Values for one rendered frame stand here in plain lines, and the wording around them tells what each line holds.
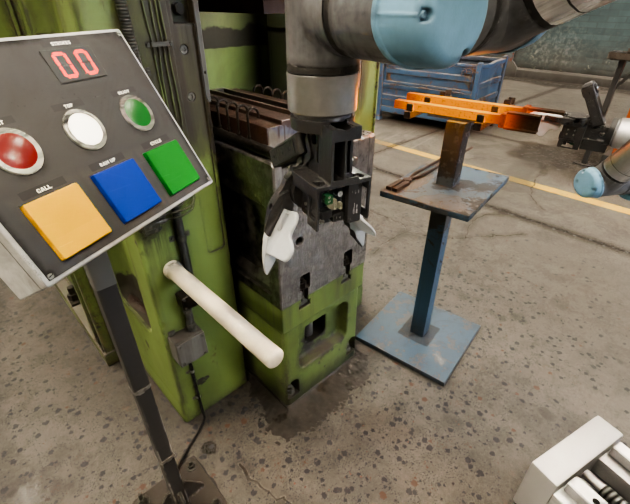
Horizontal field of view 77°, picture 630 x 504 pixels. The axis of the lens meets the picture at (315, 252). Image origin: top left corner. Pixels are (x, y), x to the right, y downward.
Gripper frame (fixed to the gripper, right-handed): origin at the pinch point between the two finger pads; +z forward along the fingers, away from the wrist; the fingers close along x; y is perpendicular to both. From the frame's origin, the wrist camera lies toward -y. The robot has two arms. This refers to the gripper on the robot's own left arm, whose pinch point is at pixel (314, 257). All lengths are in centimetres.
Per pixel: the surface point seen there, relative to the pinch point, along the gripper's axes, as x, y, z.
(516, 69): 686, -484, 78
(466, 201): 73, -36, 23
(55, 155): -27.6, -17.6, -14.0
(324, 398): 26, -40, 93
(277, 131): 17, -49, -3
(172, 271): -14, -52, 30
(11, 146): -31.3, -15.5, -16.3
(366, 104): 62, -77, 0
